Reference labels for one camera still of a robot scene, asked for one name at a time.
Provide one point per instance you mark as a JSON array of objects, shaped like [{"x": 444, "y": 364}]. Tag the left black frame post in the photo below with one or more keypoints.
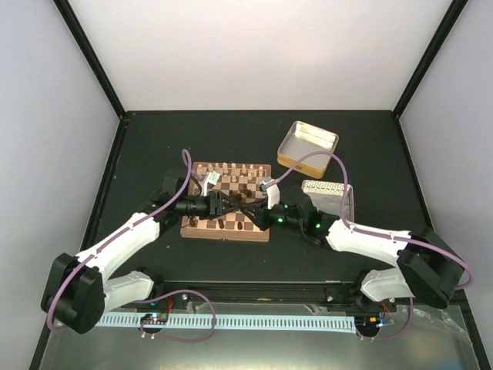
[{"x": 78, "y": 33}]

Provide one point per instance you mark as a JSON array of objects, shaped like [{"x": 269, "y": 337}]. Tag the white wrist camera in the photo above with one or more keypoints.
[
  {"x": 209, "y": 182},
  {"x": 269, "y": 188}
]

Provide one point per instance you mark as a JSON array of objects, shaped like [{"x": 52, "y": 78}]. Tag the controller circuit board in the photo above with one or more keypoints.
[
  {"x": 154, "y": 319},
  {"x": 369, "y": 322}
]

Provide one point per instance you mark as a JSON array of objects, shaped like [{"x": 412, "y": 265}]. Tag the silver patterned tin lid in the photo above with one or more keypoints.
[{"x": 327, "y": 196}]

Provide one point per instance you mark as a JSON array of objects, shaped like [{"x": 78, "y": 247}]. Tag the right controller circuit board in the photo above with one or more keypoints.
[{"x": 369, "y": 322}]

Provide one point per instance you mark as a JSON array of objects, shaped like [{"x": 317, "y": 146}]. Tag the white slotted cable duct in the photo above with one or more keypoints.
[{"x": 244, "y": 322}]

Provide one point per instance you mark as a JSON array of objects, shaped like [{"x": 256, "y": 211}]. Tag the pile of dark pieces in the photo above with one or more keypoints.
[{"x": 240, "y": 192}]

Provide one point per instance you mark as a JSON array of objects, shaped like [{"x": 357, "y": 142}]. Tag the gold square tin box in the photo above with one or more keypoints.
[{"x": 302, "y": 139}]

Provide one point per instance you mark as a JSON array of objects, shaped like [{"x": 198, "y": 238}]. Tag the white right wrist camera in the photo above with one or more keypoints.
[{"x": 269, "y": 188}]

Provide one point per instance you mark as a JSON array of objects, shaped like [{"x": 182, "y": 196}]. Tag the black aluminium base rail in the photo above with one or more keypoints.
[{"x": 250, "y": 293}]

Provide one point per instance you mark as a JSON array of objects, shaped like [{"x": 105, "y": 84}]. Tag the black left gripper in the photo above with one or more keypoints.
[{"x": 215, "y": 205}]

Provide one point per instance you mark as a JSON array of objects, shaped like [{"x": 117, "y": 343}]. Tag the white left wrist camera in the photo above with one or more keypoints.
[{"x": 209, "y": 182}]

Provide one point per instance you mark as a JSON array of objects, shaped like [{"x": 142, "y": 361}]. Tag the black frame post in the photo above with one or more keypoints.
[
  {"x": 78, "y": 33},
  {"x": 439, "y": 37}
]

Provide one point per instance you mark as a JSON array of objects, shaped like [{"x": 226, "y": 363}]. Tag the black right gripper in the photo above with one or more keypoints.
[{"x": 260, "y": 219}]

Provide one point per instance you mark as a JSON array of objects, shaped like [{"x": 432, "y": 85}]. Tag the left controller circuit board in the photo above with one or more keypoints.
[{"x": 154, "y": 319}]

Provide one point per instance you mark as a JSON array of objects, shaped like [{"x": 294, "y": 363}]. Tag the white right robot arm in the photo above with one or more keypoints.
[{"x": 419, "y": 264}]

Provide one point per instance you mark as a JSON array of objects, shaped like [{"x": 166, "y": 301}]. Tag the right black frame post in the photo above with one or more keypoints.
[{"x": 439, "y": 37}]

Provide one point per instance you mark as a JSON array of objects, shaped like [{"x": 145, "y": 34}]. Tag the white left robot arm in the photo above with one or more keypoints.
[{"x": 151, "y": 221}]

